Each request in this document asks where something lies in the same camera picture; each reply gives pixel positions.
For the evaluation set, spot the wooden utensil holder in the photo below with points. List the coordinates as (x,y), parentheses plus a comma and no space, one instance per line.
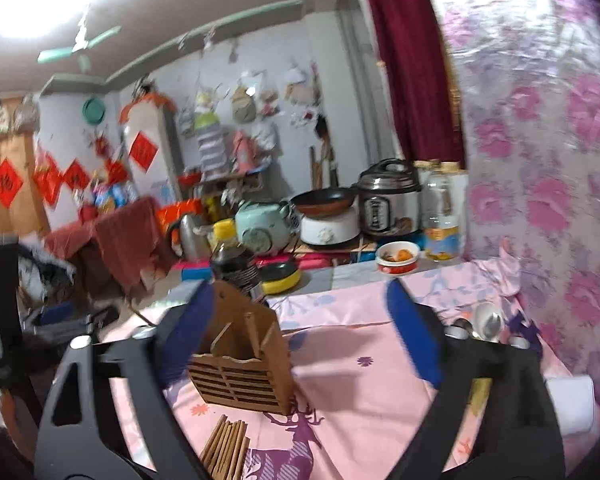
(244,359)

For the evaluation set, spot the white tissue pack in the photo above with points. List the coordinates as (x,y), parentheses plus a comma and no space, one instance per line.
(574,403)

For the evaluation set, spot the white electric hotplate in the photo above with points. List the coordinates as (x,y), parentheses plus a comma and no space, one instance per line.
(330,231)

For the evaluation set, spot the yellow black small pan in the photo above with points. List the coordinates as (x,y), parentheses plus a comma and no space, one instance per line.
(279,277)

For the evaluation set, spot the red white food bowl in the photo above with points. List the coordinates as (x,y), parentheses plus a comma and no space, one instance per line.
(397,258)

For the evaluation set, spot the dark red curtain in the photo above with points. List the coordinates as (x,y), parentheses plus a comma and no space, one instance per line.
(410,45)

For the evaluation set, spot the silver pressure cooker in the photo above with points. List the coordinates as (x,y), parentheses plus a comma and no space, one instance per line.
(389,198)

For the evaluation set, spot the green round plate on wall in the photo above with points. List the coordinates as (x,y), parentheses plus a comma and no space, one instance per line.
(94,111)

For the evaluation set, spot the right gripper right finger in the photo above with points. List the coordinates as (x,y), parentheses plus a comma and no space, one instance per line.
(518,436)

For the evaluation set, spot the steel electric kettle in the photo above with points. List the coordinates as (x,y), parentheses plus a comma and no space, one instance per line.
(188,240)

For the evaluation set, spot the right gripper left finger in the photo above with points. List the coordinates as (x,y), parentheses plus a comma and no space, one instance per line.
(80,434)

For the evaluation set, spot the mint green rice cooker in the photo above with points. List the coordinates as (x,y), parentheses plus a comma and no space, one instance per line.
(263,227)

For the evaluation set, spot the wooden chopstick bundle on table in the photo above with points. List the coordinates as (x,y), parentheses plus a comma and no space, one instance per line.
(224,453)

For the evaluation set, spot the red cloth covered table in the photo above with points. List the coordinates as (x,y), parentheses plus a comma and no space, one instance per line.
(127,239)

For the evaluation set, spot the white refrigerator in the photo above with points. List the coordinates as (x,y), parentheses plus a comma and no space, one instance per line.
(154,151)

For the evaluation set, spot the brown frying pan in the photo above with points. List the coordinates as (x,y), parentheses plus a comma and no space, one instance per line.
(325,202)

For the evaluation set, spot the dark soy sauce bottle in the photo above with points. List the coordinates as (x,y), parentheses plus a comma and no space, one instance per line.
(234,263)

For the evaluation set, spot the green ceiling fan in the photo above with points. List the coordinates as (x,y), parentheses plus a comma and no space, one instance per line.
(81,42)

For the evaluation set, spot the clear oil bottle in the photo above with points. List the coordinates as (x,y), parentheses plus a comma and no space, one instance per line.
(439,217)

